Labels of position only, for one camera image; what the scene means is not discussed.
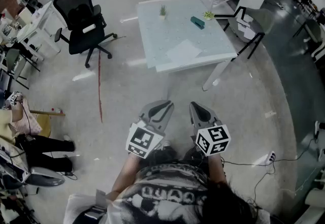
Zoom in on grey chair with black legs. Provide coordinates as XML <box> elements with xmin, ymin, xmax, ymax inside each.
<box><xmin>4</xmin><ymin>47</ymin><xmax>42</xmax><ymax>90</ymax></box>

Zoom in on grey strapped black pouch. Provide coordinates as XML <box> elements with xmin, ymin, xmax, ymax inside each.
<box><xmin>73</xmin><ymin>188</ymin><xmax>108</xmax><ymax>224</ymax></box>

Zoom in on person's black trousers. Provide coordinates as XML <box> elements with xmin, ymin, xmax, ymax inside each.
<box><xmin>149</xmin><ymin>144</ymin><xmax>212</xmax><ymax>168</ymax></box>

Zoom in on spiky green potted plant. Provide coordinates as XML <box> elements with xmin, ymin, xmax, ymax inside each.
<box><xmin>158</xmin><ymin>4</ymin><xmax>168</xmax><ymax>21</ymax></box>

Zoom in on white desk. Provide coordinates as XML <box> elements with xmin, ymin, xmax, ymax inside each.
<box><xmin>14</xmin><ymin>1</ymin><xmax>62</xmax><ymax>61</ymax></box>

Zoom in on white table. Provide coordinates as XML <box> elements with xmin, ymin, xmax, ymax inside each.
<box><xmin>136</xmin><ymin>0</ymin><xmax>239</xmax><ymax>91</ymax></box>

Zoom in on white roll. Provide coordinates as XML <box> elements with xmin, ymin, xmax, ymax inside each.
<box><xmin>82</xmin><ymin>23</ymin><xmax>97</xmax><ymax>34</ymax></box>

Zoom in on person's left forearm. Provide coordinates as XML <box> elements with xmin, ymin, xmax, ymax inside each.
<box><xmin>111</xmin><ymin>153</ymin><xmax>143</xmax><ymax>201</ymax></box>

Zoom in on white paper sheet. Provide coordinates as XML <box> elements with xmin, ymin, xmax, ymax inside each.
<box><xmin>165</xmin><ymin>39</ymin><xmax>203</xmax><ymax>65</ymax></box>

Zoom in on grey oval chair base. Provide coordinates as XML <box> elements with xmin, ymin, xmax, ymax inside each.
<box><xmin>24</xmin><ymin>166</ymin><xmax>66</xmax><ymax>188</ymax></box>

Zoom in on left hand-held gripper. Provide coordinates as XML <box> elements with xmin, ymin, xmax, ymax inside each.
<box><xmin>126</xmin><ymin>100</ymin><xmax>175</xmax><ymax>159</ymax></box>

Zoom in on black mesh office chair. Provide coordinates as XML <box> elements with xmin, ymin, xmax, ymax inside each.
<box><xmin>52</xmin><ymin>0</ymin><xmax>118</xmax><ymax>69</ymax></box>

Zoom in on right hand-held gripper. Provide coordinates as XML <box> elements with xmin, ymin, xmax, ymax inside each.
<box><xmin>189</xmin><ymin>102</ymin><xmax>232</xmax><ymax>157</ymax></box>

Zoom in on teal stapler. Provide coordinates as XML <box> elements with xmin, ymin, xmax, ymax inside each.
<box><xmin>190</xmin><ymin>16</ymin><xmax>206</xmax><ymax>30</ymax></box>

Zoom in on black power cable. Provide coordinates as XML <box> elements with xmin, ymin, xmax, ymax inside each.
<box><xmin>220</xmin><ymin>136</ymin><xmax>317</xmax><ymax>202</ymax></box>

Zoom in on white power strip with plugs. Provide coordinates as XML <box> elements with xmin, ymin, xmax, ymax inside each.
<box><xmin>264</xmin><ymin>150</ymin><xmax>277</xmax><ymax>165</ymax></box>

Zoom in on white papers on chair seat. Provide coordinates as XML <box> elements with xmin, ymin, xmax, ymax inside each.
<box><xmin>236</xmin><ymin>14</ymin><xmax>255</xmax><ymax>41</ymax></box>

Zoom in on round wooden stool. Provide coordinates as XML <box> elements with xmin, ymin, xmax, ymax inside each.
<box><xmin>29</xmin><ymin>109</ymin><xmax>66</xmax><ymax>139</ymax></box>

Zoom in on person's right forearm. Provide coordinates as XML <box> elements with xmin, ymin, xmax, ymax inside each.
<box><xmin>207</xmin><ymin>154</ymin><xmax>228</xmax><ymax>186</ymax></box>

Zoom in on pink patterned cloth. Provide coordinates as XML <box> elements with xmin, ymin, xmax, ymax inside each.
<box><xmin>12</xmin><ymin>95</ymin><xmax>43</xmax><ymax>135</ymax></box>

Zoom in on grey-green shell chair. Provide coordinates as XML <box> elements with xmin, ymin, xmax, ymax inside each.
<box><xmin>222</xmin><ymin>6</ymin><xmax>275</xmax><ymax>60</ymax></box>

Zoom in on pale blue dotted tablecloth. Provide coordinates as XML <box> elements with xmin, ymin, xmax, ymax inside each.
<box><xmin>136</xmin><ymin>0</ymin><xmax>238</xmax><ymax>70</ymax></box>

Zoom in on person's black white patterned shirt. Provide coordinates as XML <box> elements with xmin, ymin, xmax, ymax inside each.
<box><xmin>63</xmin><ymin>159</ymin><xmax>271</xmax><ymax>224</ymax></box>

